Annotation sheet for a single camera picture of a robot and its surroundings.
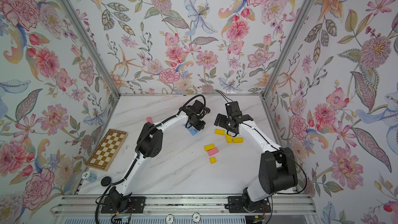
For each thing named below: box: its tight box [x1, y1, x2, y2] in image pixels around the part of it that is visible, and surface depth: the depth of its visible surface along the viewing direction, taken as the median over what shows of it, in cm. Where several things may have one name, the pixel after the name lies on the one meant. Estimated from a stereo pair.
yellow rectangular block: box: [214, 128, 226, 136], surface depth 101 cm
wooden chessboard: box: [86, 128, 129, 172], surface depth 91 cm
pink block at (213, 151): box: [207, 147, 220, 157], surface depth 94 cm
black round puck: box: [100, 176, 112, 187], surface depth 82 cm
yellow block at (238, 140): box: [232, 137, 244, 144], surface depth 97 cm
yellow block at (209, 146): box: [204, 143, 216, 152], surface depth 97 cm
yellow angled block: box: [225, 133, 233, 144], surface depth 98 cm
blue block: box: [186, 126, 199, 136], surface depth 102 cm
